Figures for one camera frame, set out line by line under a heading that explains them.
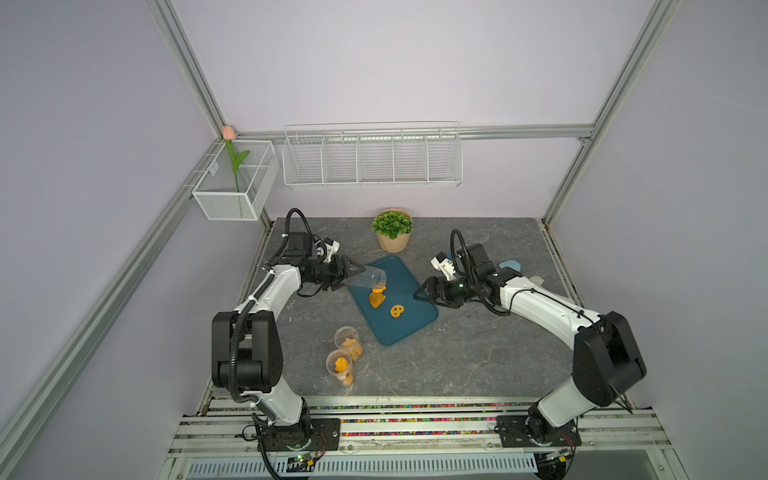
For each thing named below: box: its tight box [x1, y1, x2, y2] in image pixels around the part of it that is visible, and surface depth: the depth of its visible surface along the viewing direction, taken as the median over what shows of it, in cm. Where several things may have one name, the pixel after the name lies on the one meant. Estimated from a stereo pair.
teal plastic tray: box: [348, 255, 438, 346], surface depth 98 cm
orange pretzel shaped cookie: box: [390, 304, 405, 318], surface depth 98 cm
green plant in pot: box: [371, 208, 413, 254], surface depth 101 cm
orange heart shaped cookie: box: [369, 292, 386, 309], surface depth 98 cm
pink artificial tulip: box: [222, 125, 250, 193], surface depth 92 cm
